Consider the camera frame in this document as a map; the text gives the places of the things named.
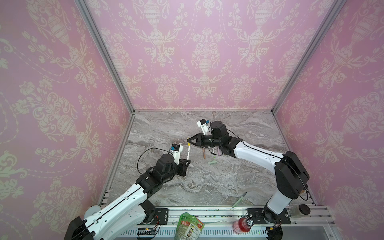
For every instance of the red emergency stop button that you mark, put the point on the red emergency stop button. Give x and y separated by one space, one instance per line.
243 225

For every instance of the pale green pen dark tip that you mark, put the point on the pale green pen dark tip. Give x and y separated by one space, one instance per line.
237 202

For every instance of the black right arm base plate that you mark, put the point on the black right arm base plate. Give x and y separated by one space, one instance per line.
261 216

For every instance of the clear jar black lid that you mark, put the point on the clear jar black lid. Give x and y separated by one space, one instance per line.
299 211

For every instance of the green snack bag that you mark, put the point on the green snack bag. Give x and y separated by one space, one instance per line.
189 227

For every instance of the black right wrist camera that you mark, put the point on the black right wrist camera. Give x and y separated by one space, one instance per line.
216 128

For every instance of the aluminium right corner post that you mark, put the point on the aluminium right corner post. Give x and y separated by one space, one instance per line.
319 35

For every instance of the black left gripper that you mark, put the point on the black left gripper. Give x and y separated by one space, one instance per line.
182 164

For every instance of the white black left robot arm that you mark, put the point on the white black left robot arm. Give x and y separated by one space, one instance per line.
131 208

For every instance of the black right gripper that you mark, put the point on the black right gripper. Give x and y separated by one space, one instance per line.
200 139

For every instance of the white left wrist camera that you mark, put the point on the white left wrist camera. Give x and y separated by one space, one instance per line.
176 151

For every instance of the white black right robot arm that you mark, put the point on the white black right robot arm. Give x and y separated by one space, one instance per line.
291 175

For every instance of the aluminium corner post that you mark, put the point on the aluminium corner post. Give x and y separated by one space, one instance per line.
319 35
101 46

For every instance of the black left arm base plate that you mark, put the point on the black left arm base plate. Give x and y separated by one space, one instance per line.
160 216

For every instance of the aluminium front rail frame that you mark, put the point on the aluminium front rail frame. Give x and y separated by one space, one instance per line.
218 220

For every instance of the aluminium left corner post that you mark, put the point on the aluminium left corner post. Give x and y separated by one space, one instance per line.
101 46

